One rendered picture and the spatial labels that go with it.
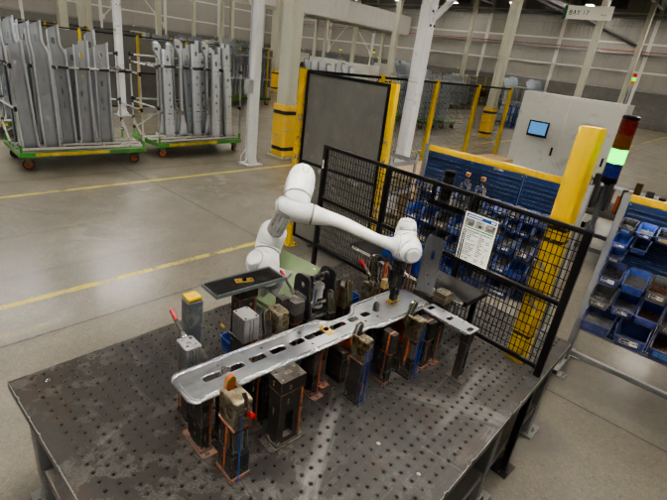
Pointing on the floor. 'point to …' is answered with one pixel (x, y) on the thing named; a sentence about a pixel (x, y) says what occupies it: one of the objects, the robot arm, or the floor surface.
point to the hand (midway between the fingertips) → (393, 293)
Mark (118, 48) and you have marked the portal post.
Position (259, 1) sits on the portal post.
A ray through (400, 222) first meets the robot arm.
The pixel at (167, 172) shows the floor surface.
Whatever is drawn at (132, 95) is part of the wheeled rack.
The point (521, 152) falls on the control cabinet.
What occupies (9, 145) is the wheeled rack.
